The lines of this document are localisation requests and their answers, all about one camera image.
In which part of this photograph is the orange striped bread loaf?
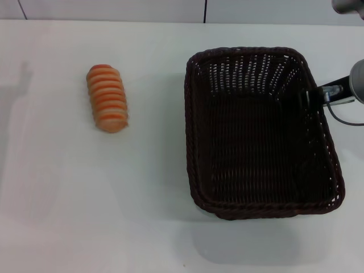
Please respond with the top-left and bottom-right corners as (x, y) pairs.
(86, 64), (129, 134)

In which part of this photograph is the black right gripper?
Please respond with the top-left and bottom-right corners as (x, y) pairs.
(304, 74), (356, 108)

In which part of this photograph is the dark brown wicker basket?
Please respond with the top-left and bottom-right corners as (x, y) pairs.
(184, 47), (346, 221)

